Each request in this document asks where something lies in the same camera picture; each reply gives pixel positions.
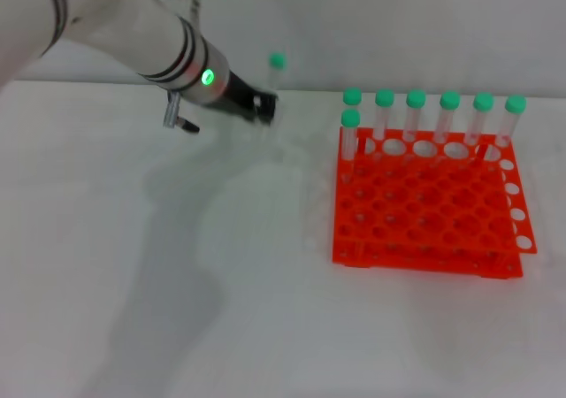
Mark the green-capped clear test tube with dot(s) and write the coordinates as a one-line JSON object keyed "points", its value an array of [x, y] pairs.
{"points": [[513, 110], [415, 106], [277, 61], [481, 106], [350, 126], [448, 106], [383, 106], [353, 96]]}

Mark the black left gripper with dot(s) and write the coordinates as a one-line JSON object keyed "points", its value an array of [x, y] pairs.
{"points": [[236, 95]]}

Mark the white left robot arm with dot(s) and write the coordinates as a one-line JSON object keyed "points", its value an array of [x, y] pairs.
{"points": [[110, 31]]}

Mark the orange test tube rack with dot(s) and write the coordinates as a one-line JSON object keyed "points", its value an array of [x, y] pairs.
{"points": [[424, 221]]}

